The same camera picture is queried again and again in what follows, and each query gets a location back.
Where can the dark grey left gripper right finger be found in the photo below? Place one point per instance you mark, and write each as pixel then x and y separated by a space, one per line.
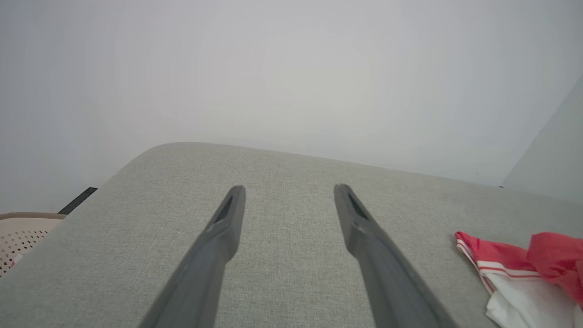
pixel 387 273

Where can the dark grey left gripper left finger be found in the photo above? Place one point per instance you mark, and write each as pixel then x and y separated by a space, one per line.
pixel 200 273

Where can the red and white jersey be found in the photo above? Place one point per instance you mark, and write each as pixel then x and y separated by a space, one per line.
pixel 505 259

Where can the beige perforated laundry basket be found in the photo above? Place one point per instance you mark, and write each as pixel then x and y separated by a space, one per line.
pixel 23 232

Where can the black metal frame bar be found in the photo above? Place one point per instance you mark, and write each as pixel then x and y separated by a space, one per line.
pixel 77 200

